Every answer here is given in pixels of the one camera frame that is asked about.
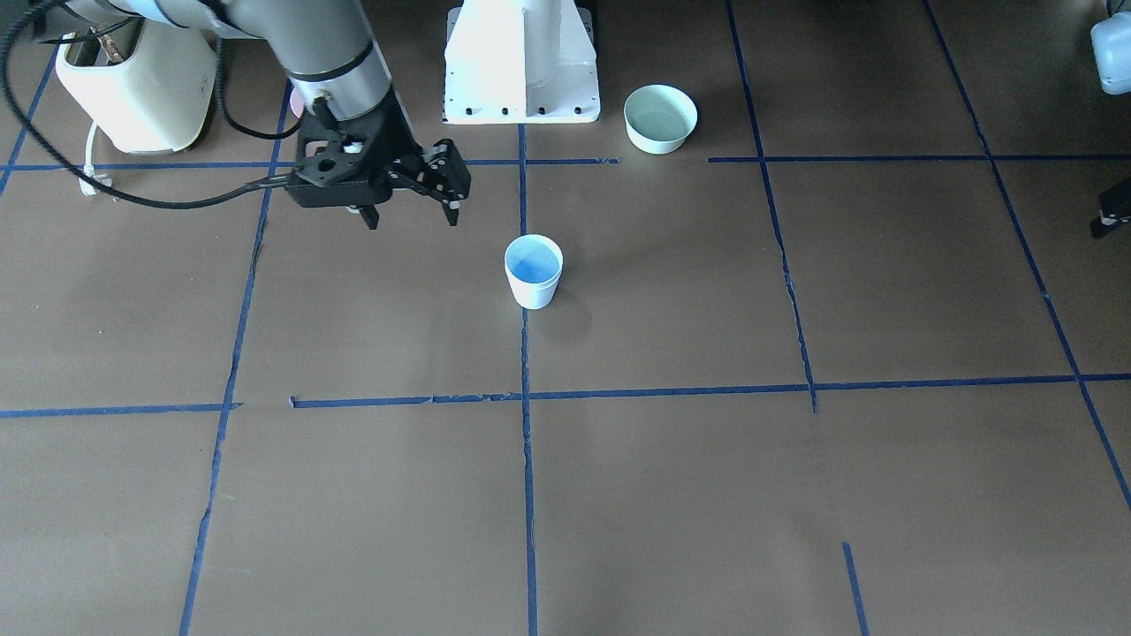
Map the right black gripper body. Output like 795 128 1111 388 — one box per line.
349 88 429 213

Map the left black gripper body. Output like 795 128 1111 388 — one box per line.
1090 177 1131 240

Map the light blue cup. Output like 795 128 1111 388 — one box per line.
504 234 563 284
504 234 566 310

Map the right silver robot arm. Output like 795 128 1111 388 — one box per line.
3 1 472 229

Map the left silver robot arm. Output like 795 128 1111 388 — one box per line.
1089 1 1130 240

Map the green bowl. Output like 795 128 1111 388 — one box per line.
623 84 699 155

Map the bread slice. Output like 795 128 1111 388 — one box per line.
97 34 129 65

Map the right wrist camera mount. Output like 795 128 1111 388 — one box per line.
283 111 392 207

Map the black camera cable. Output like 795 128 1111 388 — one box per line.
0 0 296 210

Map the white pedestal column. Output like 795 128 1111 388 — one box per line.
442 1 602 124

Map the white toaster power cord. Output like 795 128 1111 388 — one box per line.
80 122 116 199

